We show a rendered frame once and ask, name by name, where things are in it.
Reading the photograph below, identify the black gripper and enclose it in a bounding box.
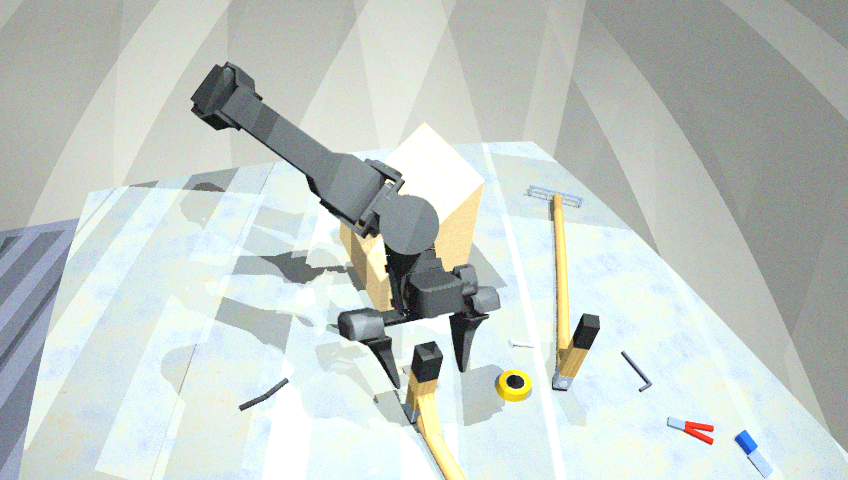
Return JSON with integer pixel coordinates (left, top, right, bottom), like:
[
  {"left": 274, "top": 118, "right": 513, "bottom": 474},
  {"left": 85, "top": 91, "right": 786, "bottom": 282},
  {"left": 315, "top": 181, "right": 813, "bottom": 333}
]
[{"left": 337, "top": 249, "right": 501, "bottom": 389}]

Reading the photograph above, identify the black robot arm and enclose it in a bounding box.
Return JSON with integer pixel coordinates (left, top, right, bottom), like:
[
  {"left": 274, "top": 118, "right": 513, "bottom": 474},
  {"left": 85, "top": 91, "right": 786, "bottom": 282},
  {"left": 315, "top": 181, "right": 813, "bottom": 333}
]
[{"left": 190, "top": 61, "right": 478, "bottom": 320}]

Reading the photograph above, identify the grey l-shaped metal rod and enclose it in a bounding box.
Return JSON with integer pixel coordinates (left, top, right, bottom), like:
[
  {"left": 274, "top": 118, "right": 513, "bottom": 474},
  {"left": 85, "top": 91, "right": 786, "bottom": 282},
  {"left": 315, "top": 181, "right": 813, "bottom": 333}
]
[{"left": 621, "top": 350, "right": 652, "bottom": 392}]

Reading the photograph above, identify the dark grey bent rod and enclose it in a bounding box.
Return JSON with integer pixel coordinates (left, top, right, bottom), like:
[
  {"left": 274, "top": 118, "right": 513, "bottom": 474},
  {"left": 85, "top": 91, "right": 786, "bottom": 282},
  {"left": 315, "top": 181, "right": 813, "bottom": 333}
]
[{"left": 239, "top": 377, "right": 289, "bottom": 411}]

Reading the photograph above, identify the yellow ring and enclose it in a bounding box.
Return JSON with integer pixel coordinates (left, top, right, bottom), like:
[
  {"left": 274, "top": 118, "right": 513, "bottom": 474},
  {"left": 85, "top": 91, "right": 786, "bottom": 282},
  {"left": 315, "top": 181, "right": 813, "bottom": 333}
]
[{"left": 496, "top": 370, "right": 531, "bottom": 402}]

